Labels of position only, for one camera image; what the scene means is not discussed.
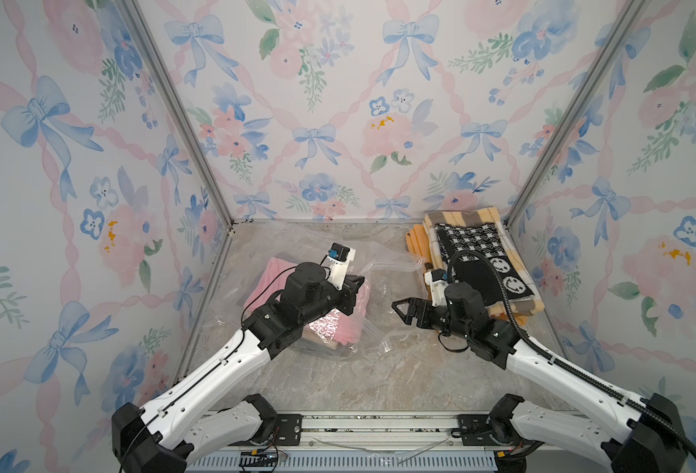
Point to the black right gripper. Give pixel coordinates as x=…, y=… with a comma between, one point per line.
x=424, y=304

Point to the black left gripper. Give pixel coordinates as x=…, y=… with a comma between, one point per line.
x=348, y=293

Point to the pink fleece blanket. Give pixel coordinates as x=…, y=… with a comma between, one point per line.
x=334, y=330

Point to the clear plastic vacuum bag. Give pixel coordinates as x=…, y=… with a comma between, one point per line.
x=381, y=257

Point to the black white knit blanket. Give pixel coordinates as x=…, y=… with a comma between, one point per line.
x=477, y=256

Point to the orange cartoon print blanket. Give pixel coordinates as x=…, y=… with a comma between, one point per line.
x=417, y=243

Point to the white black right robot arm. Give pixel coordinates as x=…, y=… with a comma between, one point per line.
x=616, y=428

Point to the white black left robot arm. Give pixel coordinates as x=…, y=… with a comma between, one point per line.
x=212, y=378

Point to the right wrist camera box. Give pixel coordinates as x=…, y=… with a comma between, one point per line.
x=437, y=282

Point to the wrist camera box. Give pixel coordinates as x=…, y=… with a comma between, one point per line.
x=338, y=260
x=437, y=282

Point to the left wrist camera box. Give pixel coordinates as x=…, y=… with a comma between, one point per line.
x=338, y=260

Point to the left floor aluminium rail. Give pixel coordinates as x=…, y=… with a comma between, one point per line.
x=210, y=288

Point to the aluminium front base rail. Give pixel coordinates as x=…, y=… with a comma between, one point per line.
x=386, y=432

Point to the left rear aluminium corner post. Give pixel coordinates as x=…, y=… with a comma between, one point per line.
x=156, y=64

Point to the aluminium corner post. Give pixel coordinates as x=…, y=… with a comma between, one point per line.
x=156, y=64
x=601, y=64

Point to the right rear aluminium corner post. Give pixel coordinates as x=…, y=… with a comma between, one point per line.
x=601, y=64

